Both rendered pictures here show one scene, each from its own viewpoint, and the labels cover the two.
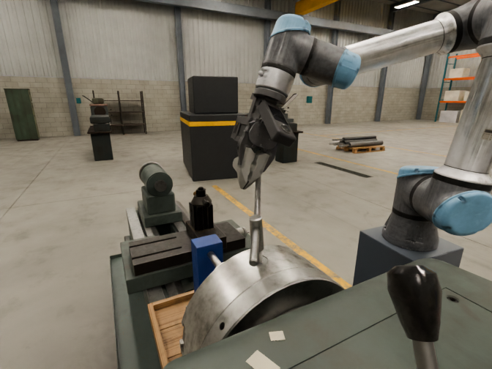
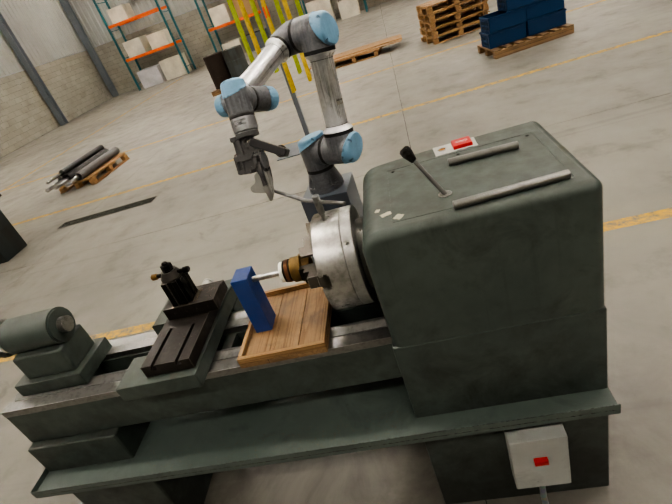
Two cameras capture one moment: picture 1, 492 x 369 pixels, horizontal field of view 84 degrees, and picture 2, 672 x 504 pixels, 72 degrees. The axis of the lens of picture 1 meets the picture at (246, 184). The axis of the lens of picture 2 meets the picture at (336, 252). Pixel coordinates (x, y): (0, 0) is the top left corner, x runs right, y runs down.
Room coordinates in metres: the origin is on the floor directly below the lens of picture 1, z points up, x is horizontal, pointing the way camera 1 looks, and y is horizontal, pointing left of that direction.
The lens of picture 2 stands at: (-0.39, 0.92, 1.83)
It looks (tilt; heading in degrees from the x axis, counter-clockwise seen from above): 30 degrees down; 311
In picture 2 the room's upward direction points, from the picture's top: 20 degrees counter-clockwise
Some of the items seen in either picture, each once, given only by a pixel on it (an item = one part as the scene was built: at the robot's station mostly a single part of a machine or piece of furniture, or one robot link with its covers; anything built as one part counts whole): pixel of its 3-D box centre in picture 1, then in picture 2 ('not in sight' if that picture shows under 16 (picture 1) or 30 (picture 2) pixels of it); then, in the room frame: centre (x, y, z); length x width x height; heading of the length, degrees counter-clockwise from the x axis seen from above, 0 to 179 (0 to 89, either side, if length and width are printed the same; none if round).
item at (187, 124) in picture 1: (212, 125); not in sight; (6.13, 0.73, 0.98); 1.81 x 1.22 x 1.95; 18
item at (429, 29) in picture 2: not in sight; (452, 15); (3.23, -9.33, 0.36); 1.26 x 0.86 x 0.73; 38
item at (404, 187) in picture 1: (419, 187); (315, 150); (0.76, -0.50, 1.27); 0.13 x 0.12 x 0.14; 179
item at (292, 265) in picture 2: not in sight; (298, 268); (0.56, 0.03, 1.08); 0.09 x 0.09 x 0.09; 27
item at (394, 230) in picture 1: (411, 224); (323, 175); (0.76, -0.50, 1.15); 0.15 x 0.15 x 0.10
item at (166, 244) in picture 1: (187, 244); (188, 324); (0.99, 0.23, 0.95); 0.43 x 0.18 x 0.04; 117
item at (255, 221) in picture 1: (257, 247); (321, 211); (0.43, -0.02, 1.26); 0.02 x 0.02 x 0.12
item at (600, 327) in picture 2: not in sight; (494, 370); (0.08, -0.24, 0.43); 0.60 x 0.48 x 0.86; 27
